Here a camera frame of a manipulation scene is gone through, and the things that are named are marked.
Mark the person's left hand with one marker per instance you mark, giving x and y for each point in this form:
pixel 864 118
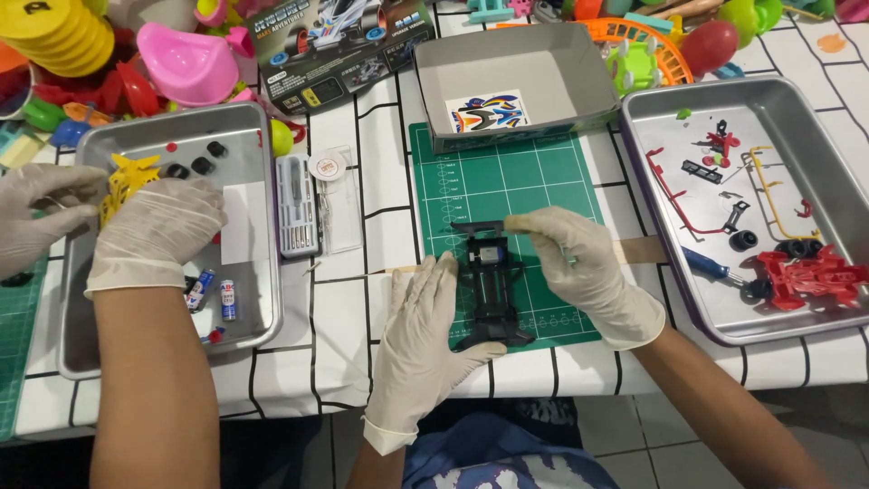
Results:
pixel 414 339

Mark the person's right hand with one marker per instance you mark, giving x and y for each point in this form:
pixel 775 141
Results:
pixel 590 271

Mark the black toy car chassis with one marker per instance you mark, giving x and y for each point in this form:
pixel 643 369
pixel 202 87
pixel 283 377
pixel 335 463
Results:
pixel 490 285

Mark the green cutting mat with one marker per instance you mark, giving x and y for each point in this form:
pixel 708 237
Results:
pixel 529 176
pixel 17 339

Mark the person's blue patterned clothing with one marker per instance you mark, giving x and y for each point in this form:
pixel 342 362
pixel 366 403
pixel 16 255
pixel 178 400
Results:
pixel 495 455

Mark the clear plastic case lid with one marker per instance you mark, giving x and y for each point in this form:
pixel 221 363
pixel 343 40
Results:
pixel 343 217

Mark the black flat plastic part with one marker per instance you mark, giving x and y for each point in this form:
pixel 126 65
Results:
pixel 701 172

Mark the black toy wheel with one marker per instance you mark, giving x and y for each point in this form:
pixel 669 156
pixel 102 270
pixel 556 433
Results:
pixel 755 290
pixel 813 247
pixel 790 248
pixel 744 240

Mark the white black-lined tablecloth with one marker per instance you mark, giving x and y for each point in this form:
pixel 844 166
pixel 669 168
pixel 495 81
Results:
pixel 380 170

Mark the grey screwdriver bit set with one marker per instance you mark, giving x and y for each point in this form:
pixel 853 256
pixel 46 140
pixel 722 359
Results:
pixel 297 210

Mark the green small plastic piece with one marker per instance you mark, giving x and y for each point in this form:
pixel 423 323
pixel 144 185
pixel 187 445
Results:
pixel 683 114

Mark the red small gear parts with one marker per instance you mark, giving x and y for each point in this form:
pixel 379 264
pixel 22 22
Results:
pixel 721 142

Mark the colourful sticker sheet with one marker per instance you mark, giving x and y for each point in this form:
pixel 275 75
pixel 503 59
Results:
pixel 487 112

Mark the blue white battery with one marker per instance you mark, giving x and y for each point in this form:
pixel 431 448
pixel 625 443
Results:
pixel 201 289
pixel 228 300

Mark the round white small container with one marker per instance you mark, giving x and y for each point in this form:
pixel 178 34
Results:
pixel 327 166

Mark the red small plastic piece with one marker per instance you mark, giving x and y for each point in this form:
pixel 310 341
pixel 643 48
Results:
pixel 215 335

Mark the white paper sheet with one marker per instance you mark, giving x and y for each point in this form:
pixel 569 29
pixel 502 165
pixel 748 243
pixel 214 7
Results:
pixel 248 224

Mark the grey cardboard box tray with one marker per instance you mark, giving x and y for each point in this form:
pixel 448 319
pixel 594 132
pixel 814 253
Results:
pixel 543 75

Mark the red toy car body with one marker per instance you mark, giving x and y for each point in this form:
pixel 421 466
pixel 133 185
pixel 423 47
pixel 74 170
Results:
pixel 811 277

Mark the red small hook part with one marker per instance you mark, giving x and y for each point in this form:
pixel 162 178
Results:
pixel 806 208

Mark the heap of mixed toy parts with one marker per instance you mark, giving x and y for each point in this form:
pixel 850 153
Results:
pixel 645 47

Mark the metal tray with red parts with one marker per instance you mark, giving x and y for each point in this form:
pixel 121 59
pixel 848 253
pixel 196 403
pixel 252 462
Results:
pixel 760 108

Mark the yellow-green plastic ball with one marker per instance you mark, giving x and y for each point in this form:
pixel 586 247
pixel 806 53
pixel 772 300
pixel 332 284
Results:
pixel 281 138

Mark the metal tray with batteries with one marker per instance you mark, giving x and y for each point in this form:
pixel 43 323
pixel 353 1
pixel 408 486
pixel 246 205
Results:
pixel 251 136

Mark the black toy tyre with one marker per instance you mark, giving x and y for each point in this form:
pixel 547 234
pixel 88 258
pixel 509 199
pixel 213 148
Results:
pixel 178 171
pixel 216 149
pixel 202 165

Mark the black toy car packaging box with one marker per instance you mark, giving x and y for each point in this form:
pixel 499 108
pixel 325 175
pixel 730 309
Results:
pixel 339 54

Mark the yellow toy car body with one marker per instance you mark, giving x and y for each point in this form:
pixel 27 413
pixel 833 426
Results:
pixel 129 178

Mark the heap of colourful plastic toys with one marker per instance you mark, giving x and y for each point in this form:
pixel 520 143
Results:
pixel 176 61

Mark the red plastic sprue frame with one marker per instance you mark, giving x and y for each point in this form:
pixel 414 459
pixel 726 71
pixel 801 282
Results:
pixel 669 190

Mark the black plastic bracket part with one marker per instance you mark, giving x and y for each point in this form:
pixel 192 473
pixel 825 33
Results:
pixel 736 216

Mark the yellow plastic sprue frame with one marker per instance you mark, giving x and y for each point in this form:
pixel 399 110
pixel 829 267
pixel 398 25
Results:
pixel 764 183

